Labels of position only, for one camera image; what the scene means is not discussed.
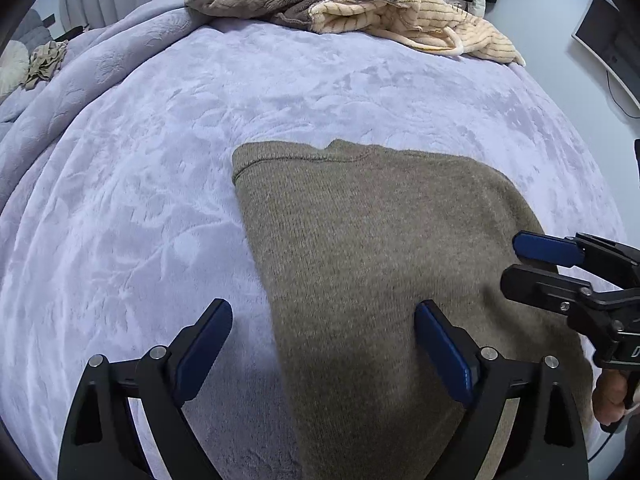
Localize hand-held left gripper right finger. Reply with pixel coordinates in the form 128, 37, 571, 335
413, 300, 589, 480

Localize person's right hand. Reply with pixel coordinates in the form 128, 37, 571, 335
592, 372, 634, 427

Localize brown knitted sweater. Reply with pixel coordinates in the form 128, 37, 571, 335
231, 138, 597, 480

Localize round white pleated cushion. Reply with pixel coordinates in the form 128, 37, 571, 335
0, 41, 31, 100

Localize black monitor cable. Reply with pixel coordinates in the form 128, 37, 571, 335
605, 70, 640, 120

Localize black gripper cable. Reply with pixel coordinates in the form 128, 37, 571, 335
587, 405, 640, 463

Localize computer monitor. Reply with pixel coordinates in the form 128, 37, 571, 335
571, 0, 640, 117

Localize lavender plush bed blanket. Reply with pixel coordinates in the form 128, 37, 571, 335
0, 0, 631, 480

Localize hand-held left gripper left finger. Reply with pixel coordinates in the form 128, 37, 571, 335
57, 298, 234, 480

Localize grey cushion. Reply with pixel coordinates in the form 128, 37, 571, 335
10, 7, 57, 45

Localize crumpled beige cloth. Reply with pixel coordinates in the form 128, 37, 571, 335
22, 40, 69, 91

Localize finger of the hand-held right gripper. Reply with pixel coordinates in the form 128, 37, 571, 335
500, 264, 603, 313
512, 230, 640, 273

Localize cream striped fleece blanket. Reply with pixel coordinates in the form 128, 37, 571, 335
280, 0, 527, 67

